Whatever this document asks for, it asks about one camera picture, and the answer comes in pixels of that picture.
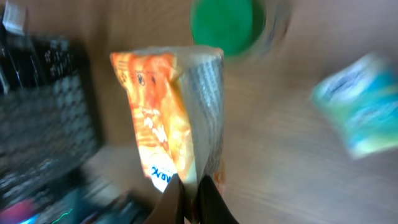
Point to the orange tissue pack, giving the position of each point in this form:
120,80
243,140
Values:
176,98

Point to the grey plastic mesh basket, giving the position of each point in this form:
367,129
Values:
50,123

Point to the teal tissue pack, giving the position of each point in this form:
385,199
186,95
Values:
360,102

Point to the green lid white jar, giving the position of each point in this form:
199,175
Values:
241,28

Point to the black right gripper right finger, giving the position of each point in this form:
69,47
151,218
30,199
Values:
211,206

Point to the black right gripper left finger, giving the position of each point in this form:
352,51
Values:
169,209

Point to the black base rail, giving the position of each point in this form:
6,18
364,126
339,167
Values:
98,201

